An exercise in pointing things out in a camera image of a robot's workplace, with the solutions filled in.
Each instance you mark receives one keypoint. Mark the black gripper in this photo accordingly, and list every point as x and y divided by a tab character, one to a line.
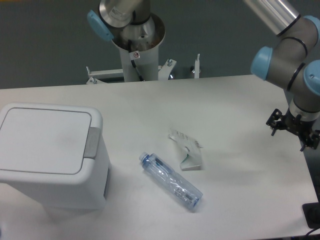
296	125

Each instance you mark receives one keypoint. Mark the white push-lid trash can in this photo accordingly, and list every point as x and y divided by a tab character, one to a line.
55	154

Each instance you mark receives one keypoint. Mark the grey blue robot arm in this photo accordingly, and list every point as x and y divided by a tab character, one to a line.
282	66

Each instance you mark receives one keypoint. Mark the black device at table edge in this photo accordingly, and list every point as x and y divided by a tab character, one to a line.
312	214

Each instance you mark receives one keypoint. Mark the crumpled white paper carton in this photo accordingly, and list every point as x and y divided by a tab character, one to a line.
192	160

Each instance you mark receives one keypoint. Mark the clear plastic water bottle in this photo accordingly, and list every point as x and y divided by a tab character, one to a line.
186	193

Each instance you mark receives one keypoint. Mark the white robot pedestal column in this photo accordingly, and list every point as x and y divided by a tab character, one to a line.
138	46

